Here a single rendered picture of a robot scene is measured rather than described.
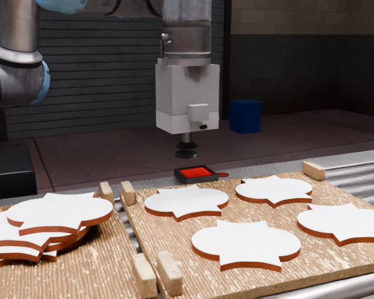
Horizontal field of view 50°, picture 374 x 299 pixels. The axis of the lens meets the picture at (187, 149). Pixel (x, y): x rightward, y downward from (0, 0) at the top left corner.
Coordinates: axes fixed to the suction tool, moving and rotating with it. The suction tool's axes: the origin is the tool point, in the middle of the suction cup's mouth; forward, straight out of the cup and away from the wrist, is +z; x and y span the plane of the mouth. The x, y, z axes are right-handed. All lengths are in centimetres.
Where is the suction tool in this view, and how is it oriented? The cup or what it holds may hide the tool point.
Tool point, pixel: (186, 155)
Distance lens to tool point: 68.0
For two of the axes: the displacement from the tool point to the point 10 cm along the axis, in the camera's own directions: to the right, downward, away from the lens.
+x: -4.7, -2.4, 8.5
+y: 8.8, -1.3, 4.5
